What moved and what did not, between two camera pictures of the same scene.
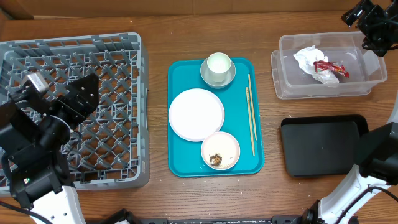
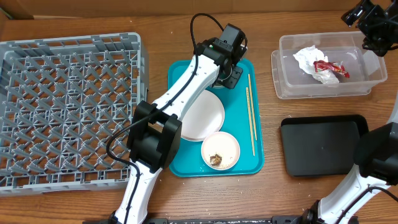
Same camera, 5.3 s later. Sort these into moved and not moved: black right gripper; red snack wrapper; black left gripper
Moved: black left gripper
Not moved: red snack wrapper; black right gripper
